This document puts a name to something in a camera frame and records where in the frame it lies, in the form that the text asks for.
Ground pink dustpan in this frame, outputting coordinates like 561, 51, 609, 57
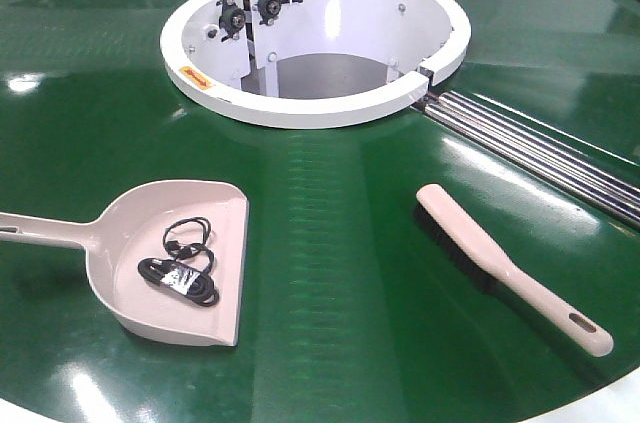
1, 180, 249, 346

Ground beige hand brush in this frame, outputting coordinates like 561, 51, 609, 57
416, 183, 614, 357

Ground white inner conveyor ring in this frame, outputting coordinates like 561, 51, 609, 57
159, 0, 472, 130

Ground black cable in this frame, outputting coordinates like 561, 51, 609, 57
136, 216, 221, 309

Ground right black bearing mount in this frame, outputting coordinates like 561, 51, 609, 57
255, 0, 304, 26

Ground left black bearing mount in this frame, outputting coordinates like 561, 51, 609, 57
216, 0, 246, 41

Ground green conveyor belt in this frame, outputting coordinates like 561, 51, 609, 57
1, 0, 639, 422

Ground black bearing mount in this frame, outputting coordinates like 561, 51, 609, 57
216, 0, 246, 41
255, 0, 304, 26

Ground steel transfer rollers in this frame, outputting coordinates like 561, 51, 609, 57
412, 91, 639, 229

